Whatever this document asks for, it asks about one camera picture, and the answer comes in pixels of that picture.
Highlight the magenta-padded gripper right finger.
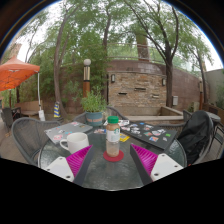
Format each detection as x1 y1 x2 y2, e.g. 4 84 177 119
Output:
129 143 185 186

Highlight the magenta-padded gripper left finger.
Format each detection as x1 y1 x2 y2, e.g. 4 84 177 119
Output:
44 144 96 187

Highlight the green-capped coffee drink bottle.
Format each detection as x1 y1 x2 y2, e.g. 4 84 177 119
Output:
105 115 121 158

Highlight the white ceramic mug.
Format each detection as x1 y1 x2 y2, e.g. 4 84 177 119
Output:
59 132 90 155

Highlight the black laptop with stickers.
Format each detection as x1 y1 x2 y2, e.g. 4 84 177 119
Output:
120 121 178 150

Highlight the grey laptop with stickers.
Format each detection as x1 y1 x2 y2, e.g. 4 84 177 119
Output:
44 121 94 145

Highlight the black backpack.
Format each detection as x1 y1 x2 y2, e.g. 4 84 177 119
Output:
176 110 214 165

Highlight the small yellow packet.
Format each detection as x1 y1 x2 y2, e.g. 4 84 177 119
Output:
119 132 131 143

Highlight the flat round red coaster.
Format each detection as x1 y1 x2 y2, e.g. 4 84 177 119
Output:
102 149 125 163

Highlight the blue yellow striped cone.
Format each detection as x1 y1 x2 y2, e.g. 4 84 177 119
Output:
53 101 62 119

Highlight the white sticker sheet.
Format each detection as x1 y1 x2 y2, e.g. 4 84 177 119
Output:
103 119 131 128

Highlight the green plant in teal pot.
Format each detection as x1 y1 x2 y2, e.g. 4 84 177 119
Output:
80 89 108 127

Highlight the black metal patio chair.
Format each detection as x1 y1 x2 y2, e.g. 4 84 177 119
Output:
213 123 224 158

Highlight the round metal patio table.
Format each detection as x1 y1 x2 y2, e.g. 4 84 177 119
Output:
206 111 223 125

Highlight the leaning thin-trunked tree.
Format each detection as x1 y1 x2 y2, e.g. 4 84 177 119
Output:
19 0 111 116

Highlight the orange canopy tent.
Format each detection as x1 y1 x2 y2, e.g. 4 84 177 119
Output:
0 55 46 122

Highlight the tall tree by stone wall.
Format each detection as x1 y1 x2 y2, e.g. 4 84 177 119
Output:
123 0 214 108

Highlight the globe-topped lamp post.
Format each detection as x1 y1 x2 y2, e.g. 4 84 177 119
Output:
83 58 92 98

